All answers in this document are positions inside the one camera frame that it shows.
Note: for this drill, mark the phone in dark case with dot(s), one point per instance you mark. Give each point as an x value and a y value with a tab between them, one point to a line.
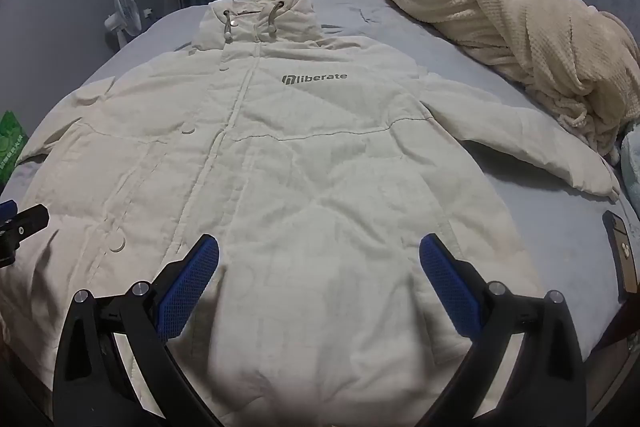
625	257

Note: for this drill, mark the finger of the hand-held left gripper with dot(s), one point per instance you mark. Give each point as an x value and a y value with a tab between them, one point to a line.
22	227

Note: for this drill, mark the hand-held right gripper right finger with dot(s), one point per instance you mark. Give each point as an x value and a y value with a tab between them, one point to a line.
450	292

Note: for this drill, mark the cream hooded jacket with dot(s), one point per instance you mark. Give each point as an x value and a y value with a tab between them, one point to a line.
300	157

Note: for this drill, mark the bed with blue sheet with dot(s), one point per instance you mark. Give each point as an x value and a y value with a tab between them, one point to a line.
390	37

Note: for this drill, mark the cream fluffy blanket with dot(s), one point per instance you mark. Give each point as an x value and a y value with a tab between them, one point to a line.
500	7

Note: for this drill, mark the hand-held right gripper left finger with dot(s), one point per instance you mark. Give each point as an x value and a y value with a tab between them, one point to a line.
187	292

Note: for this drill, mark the white standing fan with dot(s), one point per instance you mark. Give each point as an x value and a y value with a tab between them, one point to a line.
125	9

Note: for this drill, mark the green plastic bag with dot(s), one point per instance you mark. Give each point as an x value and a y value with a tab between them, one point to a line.
11	147

